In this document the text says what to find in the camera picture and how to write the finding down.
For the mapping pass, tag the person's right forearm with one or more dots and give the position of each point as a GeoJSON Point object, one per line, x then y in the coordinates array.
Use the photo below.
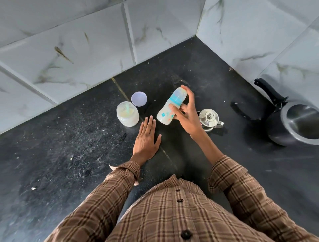
{"type": "Point", "coordinates": [224, 169]}

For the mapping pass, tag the person's left middle finger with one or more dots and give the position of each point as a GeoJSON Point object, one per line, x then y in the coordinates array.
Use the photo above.
{"type": "Point", "coordinates": [146, 126]}

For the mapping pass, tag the lilac round lid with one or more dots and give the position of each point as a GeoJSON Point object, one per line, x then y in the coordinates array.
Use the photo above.
{"type": "Point", "coordinates": [139, 99]}

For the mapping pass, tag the black pressure cooker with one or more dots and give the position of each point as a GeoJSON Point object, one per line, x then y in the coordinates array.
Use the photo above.
{"type": "Point", "coordinates": [289, 119]}

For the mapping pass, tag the person's left thumb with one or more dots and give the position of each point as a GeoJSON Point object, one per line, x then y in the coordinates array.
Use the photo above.
{"type": "Point", "coordinates": [157, 140]}

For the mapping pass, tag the person's left forearm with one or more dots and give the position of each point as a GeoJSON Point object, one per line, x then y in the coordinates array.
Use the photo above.
{"type": "Point", "coordinates": [117, 189]}

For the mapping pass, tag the person's left hand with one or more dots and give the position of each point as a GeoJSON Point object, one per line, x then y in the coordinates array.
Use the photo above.
{"type": "Point", "coordinates": [144, 144]}

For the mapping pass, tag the clear plastic powder container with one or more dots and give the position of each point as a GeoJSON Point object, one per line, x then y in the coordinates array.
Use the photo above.
{"type": "Point", "coordinates": [127, 114]}

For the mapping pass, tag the brown plaid shirt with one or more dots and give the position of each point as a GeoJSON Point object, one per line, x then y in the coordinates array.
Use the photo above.
{"type": "Point", "coordinates": [174, 209]}

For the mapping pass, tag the small steel lidded pot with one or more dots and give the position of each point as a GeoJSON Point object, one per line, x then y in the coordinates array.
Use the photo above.
{"type": "Point", "coordinates": [209, 120]}

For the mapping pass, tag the person's right middle finger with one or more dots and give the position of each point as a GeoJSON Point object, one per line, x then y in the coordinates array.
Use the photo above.
{"type": "Point", "coordinates": [183, 107]}

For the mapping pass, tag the person's right thumb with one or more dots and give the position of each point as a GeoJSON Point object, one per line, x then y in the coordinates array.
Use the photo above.
{"type": "Point", "coordinates": [176, 111]}

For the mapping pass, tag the baby bottle with blue cap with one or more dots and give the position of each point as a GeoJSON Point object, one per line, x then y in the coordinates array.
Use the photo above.
{"type": "Point", "coordinates": [172, 107]}

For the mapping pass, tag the person's right hand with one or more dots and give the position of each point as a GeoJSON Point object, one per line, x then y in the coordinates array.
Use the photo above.
{"type": "Point", "coordinates": [190, 119]}

